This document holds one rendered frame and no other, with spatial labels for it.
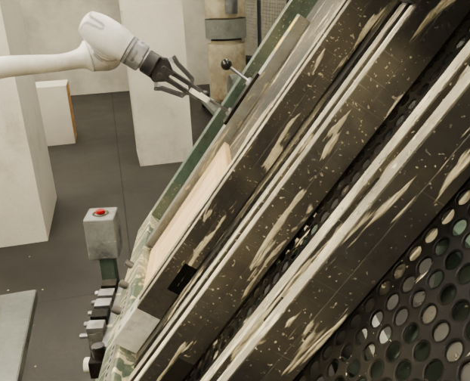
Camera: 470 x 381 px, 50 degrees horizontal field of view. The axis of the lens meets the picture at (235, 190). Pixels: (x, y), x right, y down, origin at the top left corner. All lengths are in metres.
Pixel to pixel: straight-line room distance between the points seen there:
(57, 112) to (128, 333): 5.33
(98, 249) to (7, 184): 1.95
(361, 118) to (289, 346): 0.36
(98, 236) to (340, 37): 1.33
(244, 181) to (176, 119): 4.25
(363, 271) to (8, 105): 3.40
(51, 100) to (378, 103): 5.88
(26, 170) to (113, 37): 2.44
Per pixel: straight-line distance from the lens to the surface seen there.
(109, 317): 1.81
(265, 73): 1.67
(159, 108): 5.33
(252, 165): 1.14
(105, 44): 1.61
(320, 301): 0.59
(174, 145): 5.44
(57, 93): 6.49
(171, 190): 2.03
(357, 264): 0.58
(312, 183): 0.81
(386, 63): 0.79
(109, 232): 2.07
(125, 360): 1.38
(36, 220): 4.06
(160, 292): 1.29
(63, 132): 6.59
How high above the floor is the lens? 1.77
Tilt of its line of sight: 22 degrees down
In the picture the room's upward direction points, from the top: 2 degrees counter-clockwise
